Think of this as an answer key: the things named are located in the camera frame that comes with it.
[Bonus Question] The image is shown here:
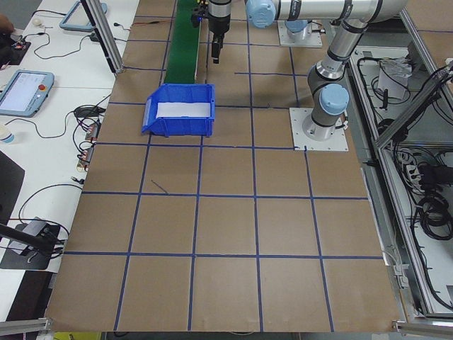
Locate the black cable coil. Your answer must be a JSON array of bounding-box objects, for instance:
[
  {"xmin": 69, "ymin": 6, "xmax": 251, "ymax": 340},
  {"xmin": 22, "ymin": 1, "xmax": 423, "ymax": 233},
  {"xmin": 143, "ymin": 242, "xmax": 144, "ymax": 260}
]
[{"xmin": 413, "ymin": 191, "xmax": 453, "ymax": 244}]

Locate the black flat monitor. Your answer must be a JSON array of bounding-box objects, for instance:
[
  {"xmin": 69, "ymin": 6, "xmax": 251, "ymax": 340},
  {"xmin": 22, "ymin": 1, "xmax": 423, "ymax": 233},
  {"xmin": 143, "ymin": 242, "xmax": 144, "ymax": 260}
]
[{"xmin": 0, "ymin": 150, "xmax": 26, "ymax": 230}]

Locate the white crumpled bag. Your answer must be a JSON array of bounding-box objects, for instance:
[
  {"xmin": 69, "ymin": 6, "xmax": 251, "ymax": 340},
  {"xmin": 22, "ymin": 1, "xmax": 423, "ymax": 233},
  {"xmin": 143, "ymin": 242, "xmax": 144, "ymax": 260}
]
[{"xmin": 376, "ymin": 57, "xmax": 414, "ymax": 101}]

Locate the black mat with circuit board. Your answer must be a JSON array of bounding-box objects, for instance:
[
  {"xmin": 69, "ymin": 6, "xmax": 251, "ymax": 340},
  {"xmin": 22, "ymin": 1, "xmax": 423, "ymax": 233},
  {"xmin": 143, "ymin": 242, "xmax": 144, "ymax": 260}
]
[{"xmin": 0, "ymin": 33, "xmax": 32, "ymax": 68}]

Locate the black camera stand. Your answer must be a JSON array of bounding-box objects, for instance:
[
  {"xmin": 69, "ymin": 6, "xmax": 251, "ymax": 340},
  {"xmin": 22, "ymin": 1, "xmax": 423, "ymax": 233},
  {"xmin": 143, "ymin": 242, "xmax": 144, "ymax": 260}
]
[{"xmin": 0, "ymin": 221, "xmax": 68, "ymax": 271}]

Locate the aluminium frame bar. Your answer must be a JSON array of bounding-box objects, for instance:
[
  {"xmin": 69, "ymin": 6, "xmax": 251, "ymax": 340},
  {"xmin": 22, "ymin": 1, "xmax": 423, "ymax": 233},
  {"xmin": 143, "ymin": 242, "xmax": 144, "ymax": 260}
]
[
  {"xmin": 0, "ymin": 316, "xmax": 55, "ymax": 334},
  {"xmin": 391, "ymin": 317, "xmax": 453, "ymax": 336}
]

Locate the light blue teach pendant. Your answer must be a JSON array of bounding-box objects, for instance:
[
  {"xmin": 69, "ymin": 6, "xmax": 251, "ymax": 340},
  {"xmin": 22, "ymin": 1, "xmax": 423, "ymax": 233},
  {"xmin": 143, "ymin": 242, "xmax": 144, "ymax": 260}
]
[
  {"xmin": 58, "ymin": 0, "xmax": 109, "ymax": 33},
  {"xmin": 0, "ymin": 69, "xmax": 57, "ymax": 118}
]

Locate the aluminium camera post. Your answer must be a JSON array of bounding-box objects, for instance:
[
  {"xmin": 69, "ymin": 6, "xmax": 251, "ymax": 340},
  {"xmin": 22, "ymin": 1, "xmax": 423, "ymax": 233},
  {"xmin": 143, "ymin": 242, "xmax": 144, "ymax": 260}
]
[{"xmin": 80, "ymin": 0, "xmax": 125, "ymax": 74}]

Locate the blue plastic storage bin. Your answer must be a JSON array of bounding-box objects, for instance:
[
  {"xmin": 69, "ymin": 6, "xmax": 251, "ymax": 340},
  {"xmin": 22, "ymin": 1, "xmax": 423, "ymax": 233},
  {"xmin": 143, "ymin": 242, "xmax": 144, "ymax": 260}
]
[{"xmin": 140, "ymin": 83, "xmax": 217, "ymax": 138}]

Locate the white foam liner sheet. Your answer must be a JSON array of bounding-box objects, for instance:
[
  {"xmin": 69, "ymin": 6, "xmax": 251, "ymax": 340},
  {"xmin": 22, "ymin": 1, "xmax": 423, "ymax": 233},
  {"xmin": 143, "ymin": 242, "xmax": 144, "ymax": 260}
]
[{"xmin": 155, "ymin": 101, "xmax": 212, "ymax": 118}]

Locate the bystander hand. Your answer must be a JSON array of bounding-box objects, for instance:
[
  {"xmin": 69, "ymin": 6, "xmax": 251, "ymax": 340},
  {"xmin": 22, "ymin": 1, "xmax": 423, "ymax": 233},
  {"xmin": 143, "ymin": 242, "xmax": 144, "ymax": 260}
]
[{"xmin": 0, "ymin": 13, "xmax": 16, "ymax": 35}]

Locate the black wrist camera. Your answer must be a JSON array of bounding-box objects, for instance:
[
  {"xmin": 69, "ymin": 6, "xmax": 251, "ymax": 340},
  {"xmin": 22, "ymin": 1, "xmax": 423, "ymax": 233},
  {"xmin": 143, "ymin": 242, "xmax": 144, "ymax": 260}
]
[{"xmin": 190, "ymin": 1, "xmax": 209, "ymax": 28}]

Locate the white power strip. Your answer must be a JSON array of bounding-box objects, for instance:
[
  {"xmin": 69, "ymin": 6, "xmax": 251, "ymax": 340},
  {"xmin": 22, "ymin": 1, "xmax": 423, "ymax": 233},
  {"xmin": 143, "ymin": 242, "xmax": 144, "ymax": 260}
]
[{"xmin": 398, "ymin": 151, "xmax": 428, "ymax": 187}]

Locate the green conveyor belt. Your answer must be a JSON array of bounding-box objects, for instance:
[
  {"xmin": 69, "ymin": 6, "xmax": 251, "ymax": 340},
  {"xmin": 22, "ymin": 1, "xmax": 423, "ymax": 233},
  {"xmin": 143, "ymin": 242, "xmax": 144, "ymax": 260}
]
[{"xmin": 164, "ymin": 0, "xmax": 203, "ymax": 86}]

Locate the black plug bundle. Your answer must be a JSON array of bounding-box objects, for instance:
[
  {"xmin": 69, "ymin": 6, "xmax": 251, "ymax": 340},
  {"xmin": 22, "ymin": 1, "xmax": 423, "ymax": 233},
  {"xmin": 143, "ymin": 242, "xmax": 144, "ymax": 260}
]
[{"xmin": 73, "ymin": 105, "xmax": 107, "ymax": 120}]

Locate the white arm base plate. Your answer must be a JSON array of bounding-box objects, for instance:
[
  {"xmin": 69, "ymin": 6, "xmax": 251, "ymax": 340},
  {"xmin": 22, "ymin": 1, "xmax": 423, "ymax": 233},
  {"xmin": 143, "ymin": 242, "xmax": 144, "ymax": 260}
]
[
  {"xmin": 278, "ymin": 20, "xmax": 323, "ymax": 49},
  {"xmin": 289, "ymin": 106, "xmax": 350, "ymax": 154}
]

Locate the grey box on stand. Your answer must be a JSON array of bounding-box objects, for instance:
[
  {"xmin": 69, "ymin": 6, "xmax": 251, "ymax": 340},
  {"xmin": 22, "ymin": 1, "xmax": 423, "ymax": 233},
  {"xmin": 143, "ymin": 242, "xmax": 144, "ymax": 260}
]
[{"xmin": 24, "ymin": 216, "xmax": 61, "ymax": 249}]

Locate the V-shaped metal bar frame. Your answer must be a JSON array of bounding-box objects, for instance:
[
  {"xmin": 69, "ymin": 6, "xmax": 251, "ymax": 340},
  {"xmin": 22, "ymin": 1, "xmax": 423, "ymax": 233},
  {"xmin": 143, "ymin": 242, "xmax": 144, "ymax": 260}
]
[{"xmin": 348, "ymin": 0, "xmax": 453, "ymax": 319}]

